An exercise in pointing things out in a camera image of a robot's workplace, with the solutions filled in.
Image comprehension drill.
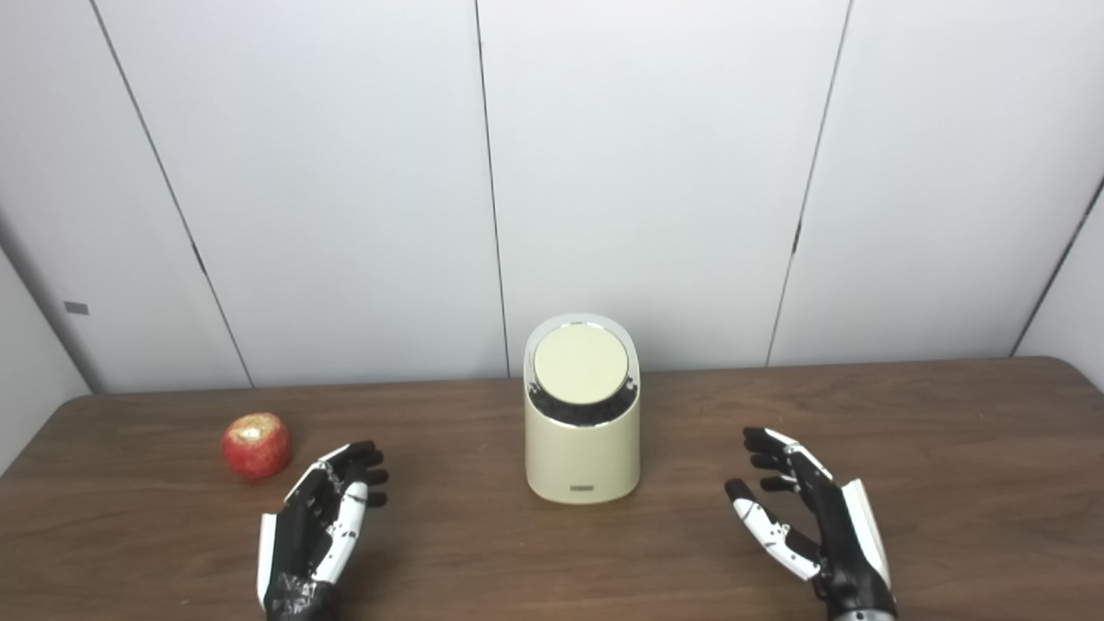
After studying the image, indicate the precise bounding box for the red apple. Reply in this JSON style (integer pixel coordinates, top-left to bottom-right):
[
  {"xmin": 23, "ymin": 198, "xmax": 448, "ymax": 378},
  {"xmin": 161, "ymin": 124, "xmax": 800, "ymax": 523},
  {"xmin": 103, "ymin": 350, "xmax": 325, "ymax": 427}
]
[{"xmin": 222, "ymin": 412, "xmax": 292, "ymax": 480}]

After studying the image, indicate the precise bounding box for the cream round bin lid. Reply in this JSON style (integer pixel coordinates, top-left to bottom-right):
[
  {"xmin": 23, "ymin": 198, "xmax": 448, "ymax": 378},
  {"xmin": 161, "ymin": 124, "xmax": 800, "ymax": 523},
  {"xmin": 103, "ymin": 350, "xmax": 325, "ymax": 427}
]
[{"xmin": 532, "ymin": 323, "xmax": 630, "ymax": 405}]

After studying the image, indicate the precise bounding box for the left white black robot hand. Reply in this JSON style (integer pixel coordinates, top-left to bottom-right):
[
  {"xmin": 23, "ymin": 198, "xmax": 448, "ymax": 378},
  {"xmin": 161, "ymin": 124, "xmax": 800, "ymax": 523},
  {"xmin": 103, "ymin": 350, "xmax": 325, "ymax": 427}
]
[{"xmin": 256, "ymin": 441, "xmax": 390, "ymax": 621}]

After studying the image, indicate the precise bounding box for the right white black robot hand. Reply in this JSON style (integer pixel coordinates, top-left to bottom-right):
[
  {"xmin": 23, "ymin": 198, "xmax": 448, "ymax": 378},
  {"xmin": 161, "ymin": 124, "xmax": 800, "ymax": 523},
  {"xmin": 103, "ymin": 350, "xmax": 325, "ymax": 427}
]
[{"xmin": 724, "ymin": 427, "xmax": 898, "ymax": 621}]

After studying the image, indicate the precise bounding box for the cream-colored round bin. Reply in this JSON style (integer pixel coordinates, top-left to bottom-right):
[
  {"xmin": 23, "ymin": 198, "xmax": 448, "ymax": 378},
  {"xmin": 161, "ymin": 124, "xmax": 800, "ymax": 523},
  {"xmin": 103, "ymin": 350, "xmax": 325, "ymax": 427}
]
[{"xmin": 524, "ymin": 313, "xmax": 642, "ymax": 505}]

